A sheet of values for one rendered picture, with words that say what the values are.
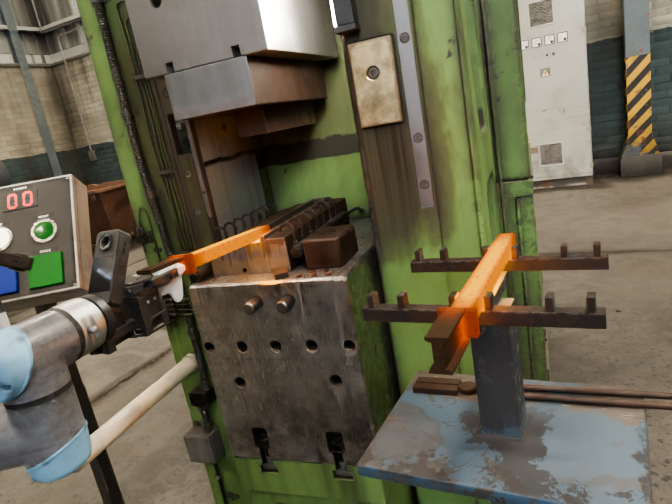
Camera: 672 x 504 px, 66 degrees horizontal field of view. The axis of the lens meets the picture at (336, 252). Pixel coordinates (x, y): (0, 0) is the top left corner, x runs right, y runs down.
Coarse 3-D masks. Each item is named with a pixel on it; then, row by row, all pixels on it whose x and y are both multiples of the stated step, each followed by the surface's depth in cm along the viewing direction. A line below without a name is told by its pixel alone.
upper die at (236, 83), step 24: (192, 72) 107; (216, 72) 105; (240, 72) 103; (264, 72) 109; (288, 72) 120; (312, 72) 133; (192, 96) 108; (216, 96) 107; (240, 96) 105; (264, 96) 108; (288, 96) 119; (312, 96) 132
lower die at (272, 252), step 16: (288, 208) 156; (256, 224) 139; (304, 224) 121; (320, 224) 130; (272, 240) 113; (288, 240) 113; (224, 256) 118; (240, 256) 116; (256, 256) 115; (272, 256) 114; (288, 256) 112; (304, 256) 120; (224, 272) 119; (240, 272) 118; (256, 272) 116
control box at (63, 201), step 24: (0, 192) 121; (48, 192) 121; (72, 192) 121; (0, 216) 119; (24, 216) 119; (48, 216) 119; (72, 216) 119; (24, 240) 118; (48, 240) 117; (72, 240) 118; (72, 264) 116; (24, 288) 115; (48, 288) 115; (72, 288) 115
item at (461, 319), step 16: (496, 240) 89; (512, 240) 89; (496, 256) 81; (480, 272) 75; (496, 272) 76; (464, 288) 70; (480, 288) 69; (464, 304) 65; (480, 304) 67; (448, 320) 59; (464, 320) 62; (432, 336) 56; (448, 336) 55; (464, 336) 62; (432, 352) 56; (448, 352) 57; (432, 368) 57; (448, 368) 56
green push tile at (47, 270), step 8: (32, 256) 116; (40, 256) 116; (48, 256) 116; (56, 256) 116; (32, 264) 115; (40, 264) 115; (48, 264) 115; (56, 264) 115; (32, 272) 115; (40, 272) 115; (48, 272) 115; (56, 272) 115; (32, 280) 114; (40, 280) 114; (48, 280) 114; (56, 280) 114; (64, 280) 115; (32, 288) 114
